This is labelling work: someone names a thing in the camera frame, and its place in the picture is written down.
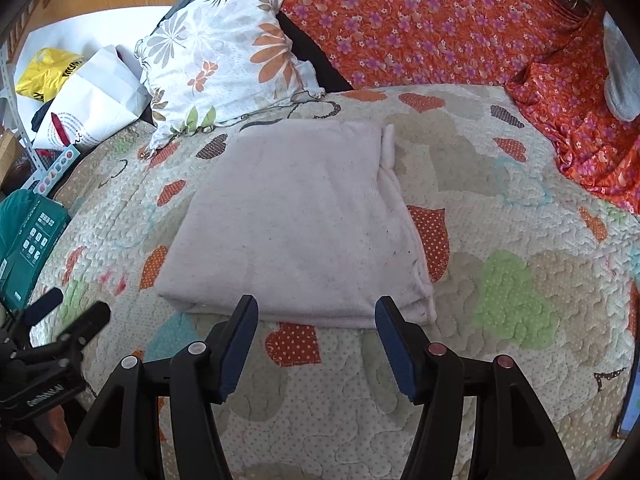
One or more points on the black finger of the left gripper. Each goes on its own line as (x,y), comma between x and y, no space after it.
(36,312)
(82,324)

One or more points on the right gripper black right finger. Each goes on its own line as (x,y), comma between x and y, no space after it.
(513,438)

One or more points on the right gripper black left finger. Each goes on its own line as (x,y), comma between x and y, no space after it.
(120,436)

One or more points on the pale pink cloth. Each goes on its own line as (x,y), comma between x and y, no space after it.
(306,216)

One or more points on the teal cardboard box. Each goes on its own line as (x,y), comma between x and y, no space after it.
(30,227)

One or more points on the colourful dotted paper strip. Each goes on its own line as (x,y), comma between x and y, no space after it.
(46,175)

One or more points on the heart patterned quilted bedspread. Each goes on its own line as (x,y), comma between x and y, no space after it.
(444,198)

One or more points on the white paper bag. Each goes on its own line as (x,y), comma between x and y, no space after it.
(101,98)

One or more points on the yellow plastic bag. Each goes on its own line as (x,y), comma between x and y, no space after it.
(46,72)

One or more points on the white floral pillow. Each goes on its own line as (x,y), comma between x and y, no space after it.
(216,62)

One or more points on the grey cloth item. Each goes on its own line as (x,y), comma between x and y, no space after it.
(621,88)

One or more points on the orange floral blanket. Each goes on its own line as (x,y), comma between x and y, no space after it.
(550,60)

